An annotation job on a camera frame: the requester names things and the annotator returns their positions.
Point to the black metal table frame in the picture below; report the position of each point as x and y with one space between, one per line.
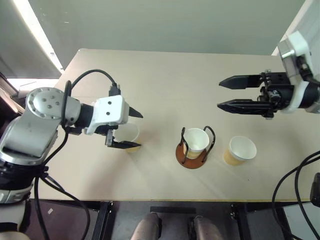
102 220

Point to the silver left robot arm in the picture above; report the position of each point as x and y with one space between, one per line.
27 130

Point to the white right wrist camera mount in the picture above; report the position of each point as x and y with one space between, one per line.
296 55

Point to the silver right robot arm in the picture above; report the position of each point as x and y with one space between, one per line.
311 95

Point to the black rounded housing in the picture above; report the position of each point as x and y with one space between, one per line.
315 190

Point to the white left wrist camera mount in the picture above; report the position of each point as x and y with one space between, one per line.
110 110

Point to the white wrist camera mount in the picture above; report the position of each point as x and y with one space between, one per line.
110 110
296 55

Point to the white floor board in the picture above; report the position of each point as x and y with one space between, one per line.
297 222

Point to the grey rounded shape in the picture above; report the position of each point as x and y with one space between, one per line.
147 227
206 228

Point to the small white label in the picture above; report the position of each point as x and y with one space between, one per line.
50 211

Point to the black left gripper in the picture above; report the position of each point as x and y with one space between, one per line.
110 136

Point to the tan paper cup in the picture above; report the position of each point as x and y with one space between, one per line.
242 148
127 133
197 140

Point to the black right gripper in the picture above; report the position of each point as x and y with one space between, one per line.
277 96

